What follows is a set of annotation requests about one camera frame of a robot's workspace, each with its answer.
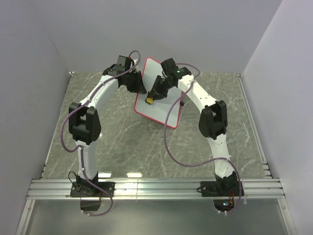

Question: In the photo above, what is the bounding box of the aluminium rail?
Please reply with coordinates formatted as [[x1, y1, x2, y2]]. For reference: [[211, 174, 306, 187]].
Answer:
[[236, 73, 297, 235], [26, 178, 285, 200]]

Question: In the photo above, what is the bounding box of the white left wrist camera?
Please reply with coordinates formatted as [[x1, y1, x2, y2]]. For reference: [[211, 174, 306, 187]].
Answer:
[[128, 55, 137, 70]]

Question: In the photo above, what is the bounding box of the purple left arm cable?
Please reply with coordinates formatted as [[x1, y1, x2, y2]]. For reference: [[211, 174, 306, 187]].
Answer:
[[60, 50, 140, 217]]

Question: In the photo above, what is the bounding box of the aluminium front rail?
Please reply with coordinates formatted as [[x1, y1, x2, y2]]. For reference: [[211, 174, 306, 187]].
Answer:
[[26, 178, 285, 200]]

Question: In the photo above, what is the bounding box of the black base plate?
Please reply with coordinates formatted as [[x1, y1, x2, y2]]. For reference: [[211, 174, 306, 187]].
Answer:
[[70, 182, 115, 198], [196, 181, 240, 197]]

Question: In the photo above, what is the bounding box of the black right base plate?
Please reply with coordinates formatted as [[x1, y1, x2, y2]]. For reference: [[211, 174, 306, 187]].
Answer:
[[196, 181, 240, 197]]

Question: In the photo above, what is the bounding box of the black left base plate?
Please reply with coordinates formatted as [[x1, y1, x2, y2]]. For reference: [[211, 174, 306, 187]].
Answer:
[[70, 182, 115, 198]]

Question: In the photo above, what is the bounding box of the yellow bone-shaped eraser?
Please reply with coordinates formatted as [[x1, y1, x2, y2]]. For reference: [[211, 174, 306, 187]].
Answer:
[[145, 97, 153, 104]]

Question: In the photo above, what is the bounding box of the pink framed whiteboard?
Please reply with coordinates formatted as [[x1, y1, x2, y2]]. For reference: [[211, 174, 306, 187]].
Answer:
[[134, 57, 181, 129]]

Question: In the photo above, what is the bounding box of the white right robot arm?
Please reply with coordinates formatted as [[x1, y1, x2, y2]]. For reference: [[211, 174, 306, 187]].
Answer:
[[146, 58, 242, 196]]

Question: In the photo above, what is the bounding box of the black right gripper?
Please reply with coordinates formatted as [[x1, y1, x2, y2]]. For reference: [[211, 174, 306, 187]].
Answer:
[[147, 77, 174, 103]]

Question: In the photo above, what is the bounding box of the aluminium right side rail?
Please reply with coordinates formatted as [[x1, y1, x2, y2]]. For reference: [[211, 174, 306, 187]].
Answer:
[[236, 73, 297, 235]]

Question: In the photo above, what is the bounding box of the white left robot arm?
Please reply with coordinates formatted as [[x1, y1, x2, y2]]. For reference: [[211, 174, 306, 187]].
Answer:
[[68, 55, 147, 197]]

